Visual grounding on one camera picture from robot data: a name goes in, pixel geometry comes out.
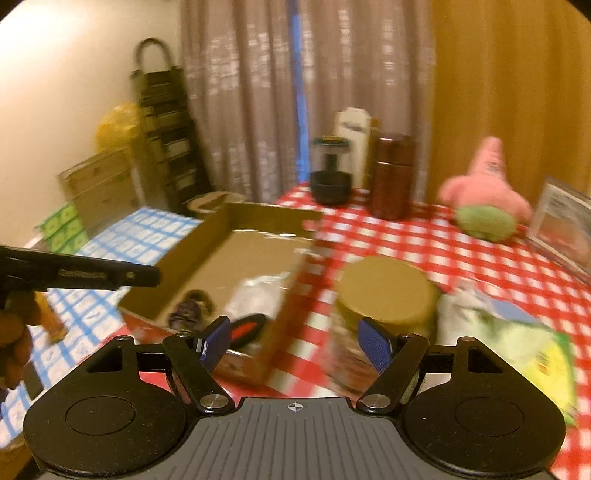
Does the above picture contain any left hand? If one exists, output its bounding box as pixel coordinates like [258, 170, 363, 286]
[1, 291, 41, 401]

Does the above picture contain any nut jar gold lid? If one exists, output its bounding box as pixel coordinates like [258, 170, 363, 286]
[322, 255, 443, 393]

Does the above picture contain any red white checkered tablecloth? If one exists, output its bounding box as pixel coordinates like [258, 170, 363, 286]
[105, 182, 591, 480]

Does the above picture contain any pink starfish plush toy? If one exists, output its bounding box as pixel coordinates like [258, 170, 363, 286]
[437, 136, 532, 243]

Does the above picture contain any blue face mask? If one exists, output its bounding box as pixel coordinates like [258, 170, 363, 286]
[478, 292, 538, 324]

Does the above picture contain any black hair scrunchie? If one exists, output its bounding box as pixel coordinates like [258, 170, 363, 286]
[168, 290, 214, 333]

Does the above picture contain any cardboard storage box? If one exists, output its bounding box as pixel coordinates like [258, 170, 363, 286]
[58, 148, 145, 238]

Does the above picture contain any beige curtain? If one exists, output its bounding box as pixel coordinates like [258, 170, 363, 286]
[180, 1, 435, 203]

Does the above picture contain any white wooden chair back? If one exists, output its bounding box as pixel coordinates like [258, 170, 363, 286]
[334, 107, 381, 190]

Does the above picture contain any light green cloth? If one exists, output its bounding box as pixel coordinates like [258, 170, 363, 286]
[437, 278, 504, 353]

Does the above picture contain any green packet stack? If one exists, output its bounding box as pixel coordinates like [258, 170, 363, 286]
[39, 202, 89, 254]

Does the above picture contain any dark glass jar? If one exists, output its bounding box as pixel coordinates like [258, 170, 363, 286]
[310, 135, 353, 206]

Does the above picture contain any black red eye mask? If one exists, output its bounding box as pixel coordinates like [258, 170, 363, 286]
[230, 313, 269, 350]

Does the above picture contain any black folding ladder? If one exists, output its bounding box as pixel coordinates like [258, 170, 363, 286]
[130, 38, 213, 214]

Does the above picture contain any white mesh pouch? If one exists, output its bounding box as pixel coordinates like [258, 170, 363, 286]
[221, 272, 294, 322]

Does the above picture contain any brown cardboard tray box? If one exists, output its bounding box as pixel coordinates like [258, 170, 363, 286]
[117, 203, 322, 386]

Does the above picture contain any yellow plastic bag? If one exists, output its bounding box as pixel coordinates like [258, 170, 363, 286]
[95, 102, 140, 152]

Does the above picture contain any glass picture frame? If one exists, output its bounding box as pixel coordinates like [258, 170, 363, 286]
[526, 178, 590, 282]

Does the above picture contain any brown metal canister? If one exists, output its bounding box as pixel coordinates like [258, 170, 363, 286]
[369, 134, 416, 221]

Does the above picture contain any wooden wardrobe door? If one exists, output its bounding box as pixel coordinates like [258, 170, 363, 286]
[426, 1, 590, 203]

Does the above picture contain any green tissue box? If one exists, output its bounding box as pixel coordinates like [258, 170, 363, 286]
[479, 303, 578, 425]

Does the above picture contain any beige waste bin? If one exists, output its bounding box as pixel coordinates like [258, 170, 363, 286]
[186, 191, 246, 220]

